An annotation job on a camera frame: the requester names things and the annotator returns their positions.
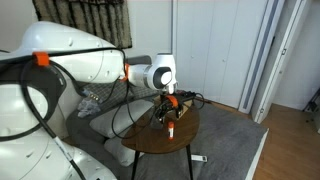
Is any plain light grey pillow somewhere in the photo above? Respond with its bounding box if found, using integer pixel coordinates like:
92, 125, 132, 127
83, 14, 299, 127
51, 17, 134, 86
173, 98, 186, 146
88, 98, 155, 140
103, 135, 145, 168

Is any dark wooden side table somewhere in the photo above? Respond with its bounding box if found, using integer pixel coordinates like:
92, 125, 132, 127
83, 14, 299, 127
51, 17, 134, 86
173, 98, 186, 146
120, 95, 201, 180

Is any white closet door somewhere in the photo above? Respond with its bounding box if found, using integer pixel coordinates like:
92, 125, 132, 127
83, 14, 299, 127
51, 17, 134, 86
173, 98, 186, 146
175, 0, 214, 98
203, 0, 270, 110

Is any orange capped glue stick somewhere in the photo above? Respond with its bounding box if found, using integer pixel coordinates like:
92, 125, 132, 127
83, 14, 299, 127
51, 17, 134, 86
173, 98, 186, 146
167, 121, 176, 141

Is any crumpled clear plastic bag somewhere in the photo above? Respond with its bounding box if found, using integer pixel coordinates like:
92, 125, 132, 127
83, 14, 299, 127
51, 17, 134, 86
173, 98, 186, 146
77, 95, 102, 119

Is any orange cable clip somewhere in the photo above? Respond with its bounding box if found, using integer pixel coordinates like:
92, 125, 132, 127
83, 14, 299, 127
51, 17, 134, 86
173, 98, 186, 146
32, 51, 51, 67
122, 62, 131, 83
165, 94, 180, 109

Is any brown cardboard box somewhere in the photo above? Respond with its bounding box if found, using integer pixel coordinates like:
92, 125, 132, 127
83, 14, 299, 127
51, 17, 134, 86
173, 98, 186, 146
173, 96, 195, 116

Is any grey upholstered headboard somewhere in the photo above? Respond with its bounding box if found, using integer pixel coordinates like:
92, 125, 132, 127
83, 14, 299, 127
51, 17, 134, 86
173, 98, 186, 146
125, 55, 153, 66

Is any grey plaid pillow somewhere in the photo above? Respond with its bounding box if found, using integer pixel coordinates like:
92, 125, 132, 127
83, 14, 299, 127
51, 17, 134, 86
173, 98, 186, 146
81, 80, 160, 111

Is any white remote control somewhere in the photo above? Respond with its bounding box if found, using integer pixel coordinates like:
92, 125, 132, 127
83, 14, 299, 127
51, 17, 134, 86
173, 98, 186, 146
190, 154, 208, 164

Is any black gadget with cable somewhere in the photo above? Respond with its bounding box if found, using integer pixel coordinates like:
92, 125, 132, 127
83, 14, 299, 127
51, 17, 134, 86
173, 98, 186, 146
175, 90, 206, 102

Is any brown striped wall hanging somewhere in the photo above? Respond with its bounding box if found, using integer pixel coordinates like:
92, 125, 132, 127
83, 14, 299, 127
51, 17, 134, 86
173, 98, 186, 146
31, 0, 133, 50

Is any black metal stand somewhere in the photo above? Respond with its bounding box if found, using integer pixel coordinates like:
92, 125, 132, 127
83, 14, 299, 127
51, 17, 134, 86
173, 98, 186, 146
302, 87, 320, 116

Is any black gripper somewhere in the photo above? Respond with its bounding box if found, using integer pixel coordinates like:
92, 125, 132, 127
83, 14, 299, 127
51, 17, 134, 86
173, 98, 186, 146
155, 96, 184, 125

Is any white room door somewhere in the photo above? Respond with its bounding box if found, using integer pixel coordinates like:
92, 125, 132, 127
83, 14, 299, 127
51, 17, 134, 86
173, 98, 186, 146
251, 0, 313, 125

